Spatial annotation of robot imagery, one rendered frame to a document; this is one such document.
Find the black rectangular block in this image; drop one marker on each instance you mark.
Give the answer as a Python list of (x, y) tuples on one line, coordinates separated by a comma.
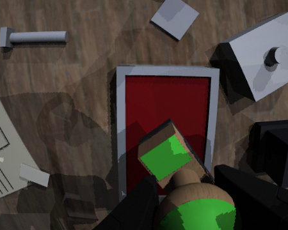
[(270, 150)]

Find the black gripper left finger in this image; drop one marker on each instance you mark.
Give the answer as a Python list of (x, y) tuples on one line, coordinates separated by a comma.
[(137, 209)]

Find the red ink pad in grey tray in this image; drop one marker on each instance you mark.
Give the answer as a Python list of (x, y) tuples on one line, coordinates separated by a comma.
[(146, 96)]

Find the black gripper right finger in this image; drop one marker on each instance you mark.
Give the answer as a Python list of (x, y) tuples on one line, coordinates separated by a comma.
[(263, 205)]

